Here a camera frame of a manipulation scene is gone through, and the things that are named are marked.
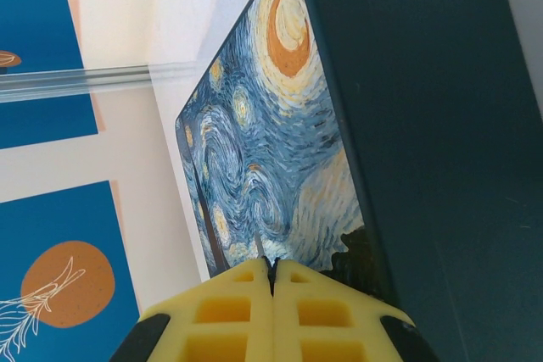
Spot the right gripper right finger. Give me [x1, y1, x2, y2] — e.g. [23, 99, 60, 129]
[273, 256, 440, 362]

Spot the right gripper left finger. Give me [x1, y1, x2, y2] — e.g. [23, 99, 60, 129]
[109, 256, 275, 362]

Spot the blue panel orange circle leaf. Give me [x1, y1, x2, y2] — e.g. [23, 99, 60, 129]
[0, 180, 143, 362]

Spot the aluminium corner post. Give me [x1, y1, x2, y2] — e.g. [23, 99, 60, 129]
[0, 62, 213, 104]

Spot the blue panel small orange dot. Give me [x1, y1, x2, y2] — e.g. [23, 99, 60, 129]
[0, 0, 84, 77]

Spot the narrow blue wall panel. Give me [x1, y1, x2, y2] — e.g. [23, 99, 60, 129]
[0, 92, 107, 152]

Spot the dark blue patterned pouch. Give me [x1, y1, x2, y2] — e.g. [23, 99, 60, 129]
[174, 0, 543, 362]

